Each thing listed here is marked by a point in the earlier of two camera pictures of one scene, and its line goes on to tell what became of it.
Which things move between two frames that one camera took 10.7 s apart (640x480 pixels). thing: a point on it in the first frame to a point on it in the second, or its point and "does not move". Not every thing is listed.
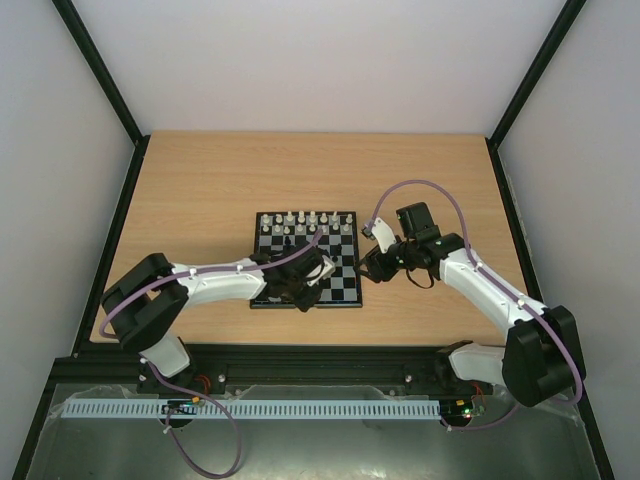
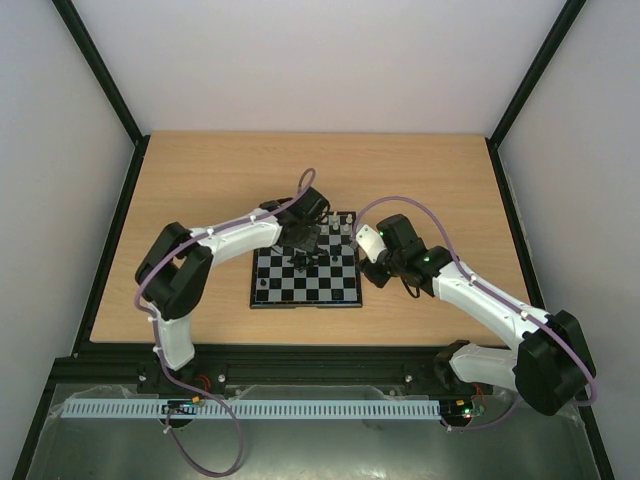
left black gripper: [305, 304] to [311, 244]
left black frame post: [98, 66] does not move
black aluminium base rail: [268, 364] does not move
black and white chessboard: [275, 231] does not move
